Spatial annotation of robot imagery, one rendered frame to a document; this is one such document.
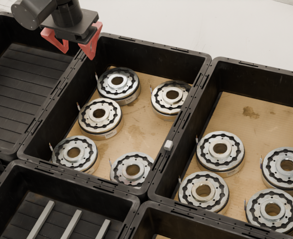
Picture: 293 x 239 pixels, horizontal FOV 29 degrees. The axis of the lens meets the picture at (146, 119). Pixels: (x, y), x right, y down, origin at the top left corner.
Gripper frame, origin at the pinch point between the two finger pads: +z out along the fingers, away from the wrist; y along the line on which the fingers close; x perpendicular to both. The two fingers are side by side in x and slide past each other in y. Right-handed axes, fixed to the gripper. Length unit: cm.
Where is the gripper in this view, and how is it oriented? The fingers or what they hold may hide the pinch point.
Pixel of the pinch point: (78, 51)
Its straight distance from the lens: 119.0
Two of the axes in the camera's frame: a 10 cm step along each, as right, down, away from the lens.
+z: 1.3, 6.2, 7.7
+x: 4.2, -7.4, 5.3
